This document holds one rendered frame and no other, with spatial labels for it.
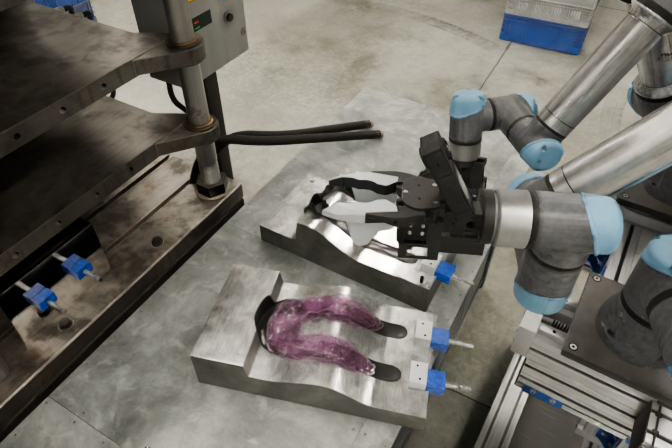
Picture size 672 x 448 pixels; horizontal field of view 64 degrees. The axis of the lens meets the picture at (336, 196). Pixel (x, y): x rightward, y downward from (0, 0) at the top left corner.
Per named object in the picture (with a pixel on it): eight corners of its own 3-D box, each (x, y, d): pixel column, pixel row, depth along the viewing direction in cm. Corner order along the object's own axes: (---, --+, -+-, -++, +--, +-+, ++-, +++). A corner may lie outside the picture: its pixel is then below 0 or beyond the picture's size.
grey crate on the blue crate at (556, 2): (596, 9, 413) (602, -10, 403) (586, 30, 387) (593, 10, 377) (516, -6, 435) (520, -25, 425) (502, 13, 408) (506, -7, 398)
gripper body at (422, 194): (391, 258, 70) (486, 266, 69) (396, 204, 65) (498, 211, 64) (393, 223, 76) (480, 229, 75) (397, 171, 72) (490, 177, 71)
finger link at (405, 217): (367, 231, 65) (437, 224, 66) (368, 221, 64) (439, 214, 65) (359, 208, 69) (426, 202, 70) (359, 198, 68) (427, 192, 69)
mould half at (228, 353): (433, 327, 132) (439, 299, 125) (422, 430, 113) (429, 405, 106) (239, 291, 140) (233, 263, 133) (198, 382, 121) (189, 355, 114)
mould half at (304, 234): (461, 245, 152) (469, 210, 143) (425, 312, 135) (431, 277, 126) (309, 187, 170) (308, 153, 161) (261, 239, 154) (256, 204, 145)
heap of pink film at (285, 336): (385, 315, 127) (387, 294, 122) (372, 384, 115) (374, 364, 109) (279, 296, 132) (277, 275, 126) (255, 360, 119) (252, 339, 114)
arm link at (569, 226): (610, 273, 68) (634, 225, 63) (521, 266, 69) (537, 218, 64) (595, 229, 74) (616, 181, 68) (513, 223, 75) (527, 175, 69)
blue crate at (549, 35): (587, 35, 428) (596, 8, 413) (577, 57, 401) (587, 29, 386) (511, 19, 449) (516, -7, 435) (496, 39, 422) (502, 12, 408)
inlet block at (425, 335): (471, 343, 125) (475, 329, 122) (470, 361, 122) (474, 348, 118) (414, 332, 128) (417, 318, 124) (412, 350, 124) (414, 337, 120)
